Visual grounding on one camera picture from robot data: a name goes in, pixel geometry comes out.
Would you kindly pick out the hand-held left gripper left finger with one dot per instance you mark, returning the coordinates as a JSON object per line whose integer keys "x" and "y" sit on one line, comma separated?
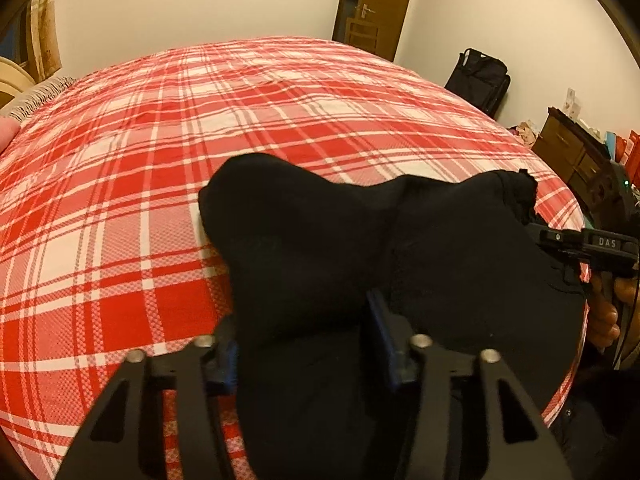
{"x": 229, "y": 367}

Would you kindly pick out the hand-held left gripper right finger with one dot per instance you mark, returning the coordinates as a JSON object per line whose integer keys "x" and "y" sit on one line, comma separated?
{"x": 384, "y": 345}

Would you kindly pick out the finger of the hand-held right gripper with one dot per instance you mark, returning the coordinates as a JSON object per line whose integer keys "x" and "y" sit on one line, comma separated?
{"x": 557, "y": 242}

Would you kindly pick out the black pants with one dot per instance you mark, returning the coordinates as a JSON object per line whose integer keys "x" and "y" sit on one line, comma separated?
{"x": 325, "y": 260}

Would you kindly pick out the person's right hand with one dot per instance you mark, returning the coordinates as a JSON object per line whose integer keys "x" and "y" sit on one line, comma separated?
{"x": 602, "y": 320}

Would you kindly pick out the red gift bags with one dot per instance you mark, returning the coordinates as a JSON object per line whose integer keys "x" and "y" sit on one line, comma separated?
{"x": 631, "y": 155}

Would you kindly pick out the brown wooden dresser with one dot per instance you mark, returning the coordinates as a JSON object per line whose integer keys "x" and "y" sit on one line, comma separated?
{"x": 565, "y": 145}

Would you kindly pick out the person's dark jacket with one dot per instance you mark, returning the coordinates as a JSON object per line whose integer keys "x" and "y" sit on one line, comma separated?
{"x": 600, "y": 425}

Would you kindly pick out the black luggage bag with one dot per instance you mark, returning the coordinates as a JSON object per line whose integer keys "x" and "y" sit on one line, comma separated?
{"x": 477, "y": 80}

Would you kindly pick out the red plaid bed sheet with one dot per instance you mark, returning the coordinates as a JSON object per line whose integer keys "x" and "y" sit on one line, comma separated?
{"x": 150, "y": 170}

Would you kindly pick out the small wooden chair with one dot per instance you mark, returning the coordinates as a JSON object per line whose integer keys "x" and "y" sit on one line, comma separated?
{"x": 361, "y": 35}

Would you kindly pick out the pink pillow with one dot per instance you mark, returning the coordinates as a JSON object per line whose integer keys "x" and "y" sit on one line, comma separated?
{"x": 7, "y": 135}

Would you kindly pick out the beige fringed blanket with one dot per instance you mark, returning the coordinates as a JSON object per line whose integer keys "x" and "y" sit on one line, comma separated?
{"x": 37, "y": 97}

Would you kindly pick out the beige headboard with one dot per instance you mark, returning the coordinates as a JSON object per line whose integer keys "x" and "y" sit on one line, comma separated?
{"x": 14, "y": 80}

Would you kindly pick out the beige curtain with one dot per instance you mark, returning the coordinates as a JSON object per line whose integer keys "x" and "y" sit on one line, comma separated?
{"x": 45, "y": 35}

